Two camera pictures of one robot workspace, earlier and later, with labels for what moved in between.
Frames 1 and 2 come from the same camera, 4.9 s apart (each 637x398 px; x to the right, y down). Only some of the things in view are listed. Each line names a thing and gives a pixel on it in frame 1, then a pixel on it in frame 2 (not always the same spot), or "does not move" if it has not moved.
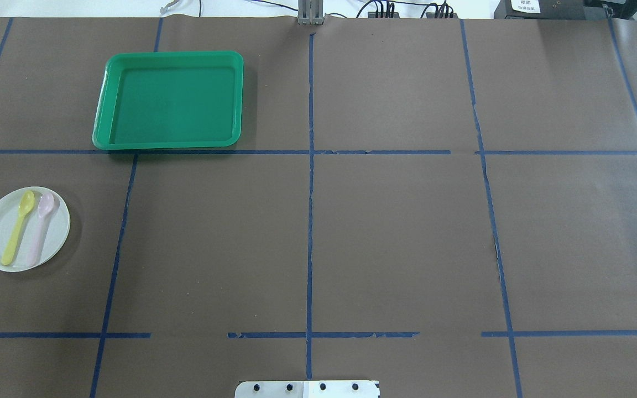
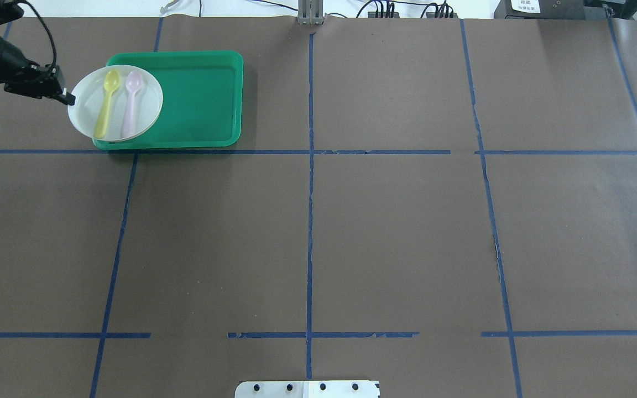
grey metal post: x=311 y=12 does not move
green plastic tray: x=170 y=100 does not move
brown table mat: x=457 y=207 does not move
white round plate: x=24 y=229 -> x=116 y=103
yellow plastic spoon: x=26 y=203 -> x=111 y=83
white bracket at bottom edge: x=308 y=389 does not move
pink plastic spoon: x=45 y=205 -> x=133 y=82
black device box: x=552 y=9 does not move
